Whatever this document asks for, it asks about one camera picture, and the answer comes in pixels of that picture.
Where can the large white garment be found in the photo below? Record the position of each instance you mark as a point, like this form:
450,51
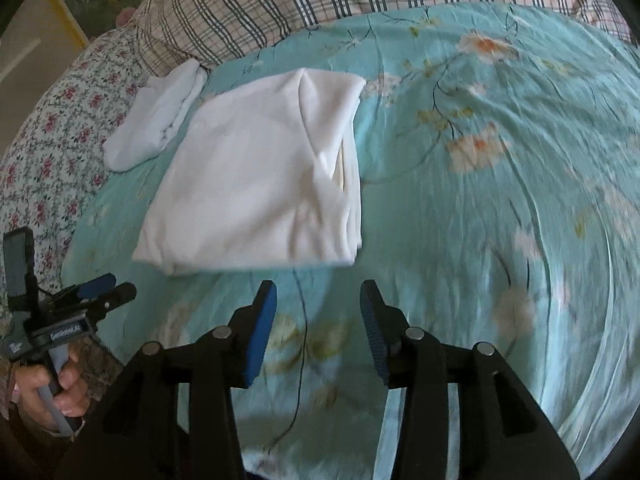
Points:
250,170

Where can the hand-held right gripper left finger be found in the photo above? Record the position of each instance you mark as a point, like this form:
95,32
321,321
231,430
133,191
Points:
262,320

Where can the teal floral bed sheet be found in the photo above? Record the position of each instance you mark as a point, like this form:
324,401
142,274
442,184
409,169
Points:
475,235

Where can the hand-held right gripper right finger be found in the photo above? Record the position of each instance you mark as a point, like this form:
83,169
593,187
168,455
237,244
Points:
374,320

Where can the person's left hand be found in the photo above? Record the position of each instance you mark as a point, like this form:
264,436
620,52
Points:
30,390

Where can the red flower print quilt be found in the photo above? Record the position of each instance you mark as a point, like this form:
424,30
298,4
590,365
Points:
60,130

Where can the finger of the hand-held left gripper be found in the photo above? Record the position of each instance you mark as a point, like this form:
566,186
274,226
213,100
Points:
117,296
97,285

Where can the small folded white cloth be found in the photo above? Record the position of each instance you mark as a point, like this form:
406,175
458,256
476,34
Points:
155,115

